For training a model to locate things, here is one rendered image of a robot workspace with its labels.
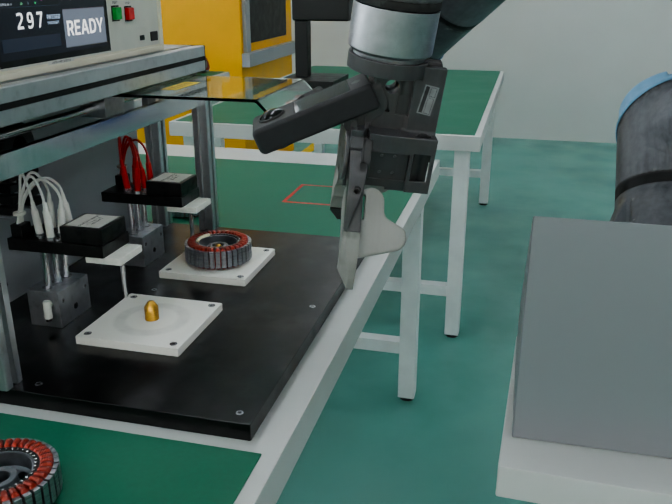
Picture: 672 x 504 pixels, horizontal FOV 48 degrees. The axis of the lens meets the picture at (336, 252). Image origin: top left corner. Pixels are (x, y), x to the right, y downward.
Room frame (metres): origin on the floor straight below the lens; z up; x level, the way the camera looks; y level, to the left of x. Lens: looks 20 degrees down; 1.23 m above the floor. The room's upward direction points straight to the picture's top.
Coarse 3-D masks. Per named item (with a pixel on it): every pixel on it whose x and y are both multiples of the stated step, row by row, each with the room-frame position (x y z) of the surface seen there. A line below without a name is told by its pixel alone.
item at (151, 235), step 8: (152, 224) 1.25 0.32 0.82; (160, 224) 1.25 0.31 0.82; (128, 232) 1.21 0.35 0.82; (136, 232) 1.20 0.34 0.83; (144, 232) 1.21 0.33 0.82; (152, 232) 1.22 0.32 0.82; (160, 232) 1.24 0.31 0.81; (136, 240) 1.18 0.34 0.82; (144, 240) 1.19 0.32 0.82; (152, 240) 1.21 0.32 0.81; (160, 240) 1.24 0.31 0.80; (144, 248) 1.18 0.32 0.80; (152, 248) 1.21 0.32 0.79; (160, 248) 1.24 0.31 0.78; (136, 256) 1.18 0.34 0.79; (144, 256) 1.18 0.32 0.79; (152, 256) 1.21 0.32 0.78; (128, 264) 1.19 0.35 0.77; (136, 264) 1.18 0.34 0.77; (144, 264) 1.18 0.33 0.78
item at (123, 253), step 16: (64, 224) 0.96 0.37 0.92; (80, 224) 0.96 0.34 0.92; (96, 224) 0.96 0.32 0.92; (112, 224) 0.96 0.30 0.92; (16, 240) 0.96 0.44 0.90; (32, 240) 0.96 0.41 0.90; (64, 240) 0.95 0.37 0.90; (80, 240) 0.94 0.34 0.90; (96, 240) 0.94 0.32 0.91; (112, 240) 0.96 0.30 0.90; (128, 240) 1.00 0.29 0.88; (64, 256) 1.01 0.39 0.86; (80, 256) 0.94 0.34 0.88; (96, 256) 0.93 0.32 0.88; (112, 256) 0.94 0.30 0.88; (128, 256) 0.95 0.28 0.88; (48, 272) 0.97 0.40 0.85; (64, 272) 1.01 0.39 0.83
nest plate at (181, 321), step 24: (120, 312) 0.97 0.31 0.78; (144, 312) 0.97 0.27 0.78; (168, 312) 0.97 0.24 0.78; (192, 312) 0.97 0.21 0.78; (216, 312) 0.98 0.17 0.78; (96, 336) 0.90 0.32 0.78; (120, 336) 0.90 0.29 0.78; (144, 336) 0.90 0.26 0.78; (168, 336) 0.90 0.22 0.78; (192, 336) 0.91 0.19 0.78
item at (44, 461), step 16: (0, 448) 0.64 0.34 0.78; (16, 448) 0.64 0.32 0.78; (32, 448) 0.64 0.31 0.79; (48, 448) 0.64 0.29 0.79; (0, 464) 0.64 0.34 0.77; (16, 464) 0.64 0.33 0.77; (32, 464) 0.62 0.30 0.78; (48, 464) 0.61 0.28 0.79; (0, 480) 0.62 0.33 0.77; (16, 480) 0.61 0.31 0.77; (32, 480) 0.59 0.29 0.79; (48, 480) 0.59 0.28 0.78; (0, 496) 0.57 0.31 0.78; (16, 496) 0.57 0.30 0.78; (32, 496) 0.58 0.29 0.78; (48, 496) 0.59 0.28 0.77
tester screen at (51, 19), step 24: (0, 0) 0.93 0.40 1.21; (24, 0) 0.98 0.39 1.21; (48, 0) 1.02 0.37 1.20; (72, 0) 1.08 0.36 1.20; (96, 0) 1.13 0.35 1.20; (0, 24) 0.93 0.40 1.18; (48, 24) 1.02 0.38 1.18; (0, 48) 0.92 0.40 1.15; (48, 48) 1.01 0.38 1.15; (72, 48) 1.06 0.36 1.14
